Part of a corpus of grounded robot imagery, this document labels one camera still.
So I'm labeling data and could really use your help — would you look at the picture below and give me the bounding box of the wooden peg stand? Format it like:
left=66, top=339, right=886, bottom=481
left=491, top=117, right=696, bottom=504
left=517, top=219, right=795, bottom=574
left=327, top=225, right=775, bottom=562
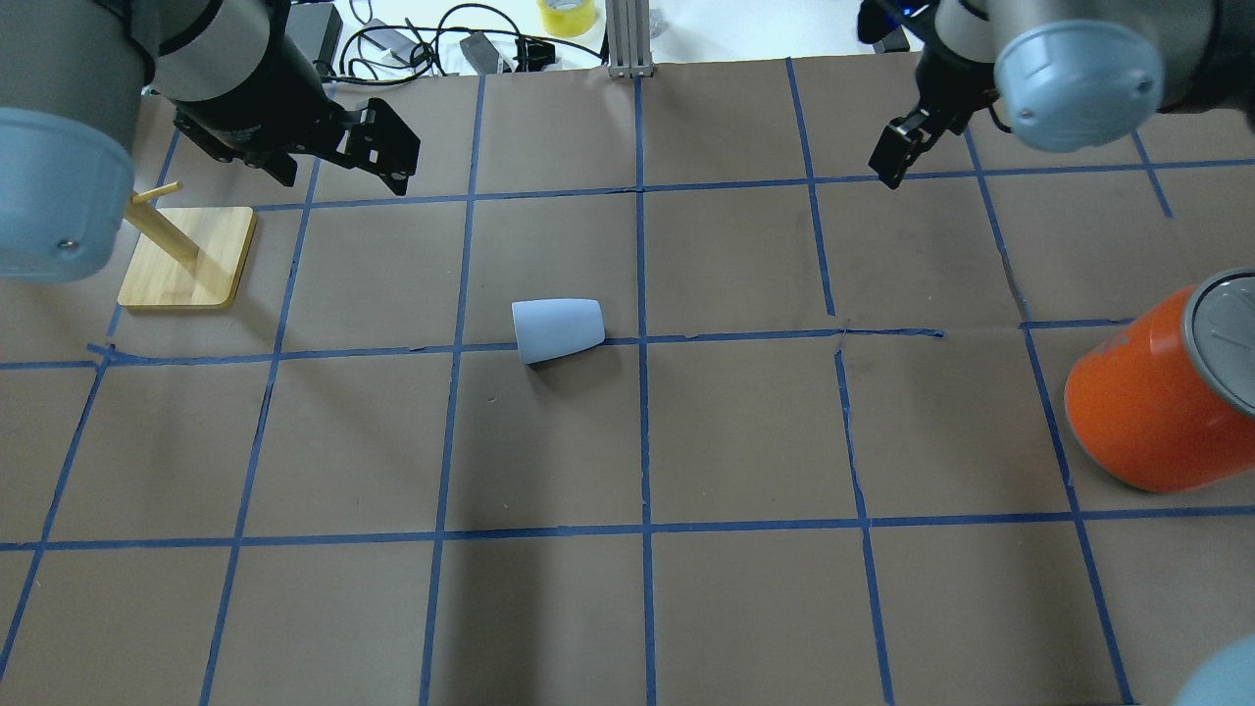
left=117, top=181, right=257, bottom=310

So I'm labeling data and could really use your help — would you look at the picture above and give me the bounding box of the grey power brick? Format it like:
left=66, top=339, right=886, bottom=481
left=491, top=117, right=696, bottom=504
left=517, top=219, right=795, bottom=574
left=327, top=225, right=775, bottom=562
left=285, top=1, right=343, bottom=76

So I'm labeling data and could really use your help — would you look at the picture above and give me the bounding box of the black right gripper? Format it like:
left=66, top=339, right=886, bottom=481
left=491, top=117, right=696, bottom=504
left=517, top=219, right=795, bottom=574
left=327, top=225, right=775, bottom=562
left=857, top=1, right=1000, bottom=189

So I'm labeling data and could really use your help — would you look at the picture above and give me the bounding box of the black power adapter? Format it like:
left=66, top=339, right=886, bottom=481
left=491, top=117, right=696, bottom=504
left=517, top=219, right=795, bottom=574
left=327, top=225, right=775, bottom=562
left=858, top=25, right=912, bottom=54

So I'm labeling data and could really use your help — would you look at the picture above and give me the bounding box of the orange can with grey lid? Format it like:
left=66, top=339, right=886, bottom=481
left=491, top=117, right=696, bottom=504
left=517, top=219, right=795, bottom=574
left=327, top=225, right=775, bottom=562
left=1064, top=268, right=1254, bottom=493

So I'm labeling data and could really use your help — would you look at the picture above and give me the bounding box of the yellow tape roll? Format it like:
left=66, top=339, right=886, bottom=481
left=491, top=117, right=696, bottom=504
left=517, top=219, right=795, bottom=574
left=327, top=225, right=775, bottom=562
left=536, top=0, right=597, bottom=39

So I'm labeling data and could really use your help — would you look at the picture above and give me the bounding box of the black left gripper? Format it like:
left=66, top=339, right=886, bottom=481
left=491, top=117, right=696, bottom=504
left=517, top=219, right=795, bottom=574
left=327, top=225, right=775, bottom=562
left=172, top=93, right=422, bottom=196

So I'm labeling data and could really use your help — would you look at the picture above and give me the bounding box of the black cable bundle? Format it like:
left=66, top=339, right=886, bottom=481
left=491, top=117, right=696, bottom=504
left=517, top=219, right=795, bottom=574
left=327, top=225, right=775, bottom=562
left=338, top=3, right=606, bottom=84

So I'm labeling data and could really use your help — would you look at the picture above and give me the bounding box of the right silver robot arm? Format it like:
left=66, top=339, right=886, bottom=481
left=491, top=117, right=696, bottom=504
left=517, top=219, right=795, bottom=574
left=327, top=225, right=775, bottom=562
left=857, top=1, right=1254, bottom=188

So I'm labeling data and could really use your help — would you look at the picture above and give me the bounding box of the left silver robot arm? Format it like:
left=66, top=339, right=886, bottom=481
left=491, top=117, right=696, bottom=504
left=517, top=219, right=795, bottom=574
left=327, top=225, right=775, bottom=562
left=1, top=1, right=420, bottom=283

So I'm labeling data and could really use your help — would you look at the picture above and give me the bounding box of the light blue plastic cup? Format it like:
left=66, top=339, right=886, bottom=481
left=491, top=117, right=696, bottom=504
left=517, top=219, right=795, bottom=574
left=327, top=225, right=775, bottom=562
left=511, top=298, right=606, bottom=365

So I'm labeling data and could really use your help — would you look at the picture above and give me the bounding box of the aluminium profile post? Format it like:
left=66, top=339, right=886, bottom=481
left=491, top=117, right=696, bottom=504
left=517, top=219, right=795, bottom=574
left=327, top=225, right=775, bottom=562
left=604, top=0, right=655, bottom=79

